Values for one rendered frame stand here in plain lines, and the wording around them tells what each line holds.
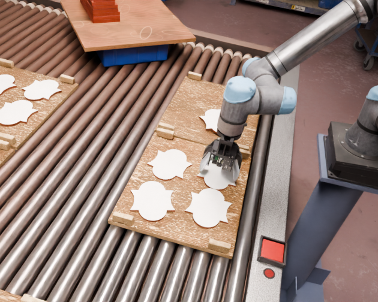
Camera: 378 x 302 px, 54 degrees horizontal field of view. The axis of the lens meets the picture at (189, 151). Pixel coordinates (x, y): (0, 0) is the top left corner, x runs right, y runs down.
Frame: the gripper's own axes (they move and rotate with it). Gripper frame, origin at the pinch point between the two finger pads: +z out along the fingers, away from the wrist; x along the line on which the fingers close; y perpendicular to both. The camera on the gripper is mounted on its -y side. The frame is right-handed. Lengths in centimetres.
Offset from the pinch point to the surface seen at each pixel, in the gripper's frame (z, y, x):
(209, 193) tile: -0.3, 9.7, -0.8
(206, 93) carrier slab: 1.3, -44.2, -14.2
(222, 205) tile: -0.4, 12.9, 3.7
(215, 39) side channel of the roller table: 1, -94, -21
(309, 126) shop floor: 96, -179, 59
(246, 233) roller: 1.9, 18.7, 12.3
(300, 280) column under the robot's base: 82, -25, 53
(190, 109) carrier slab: 1.1, -30.8, -17.4
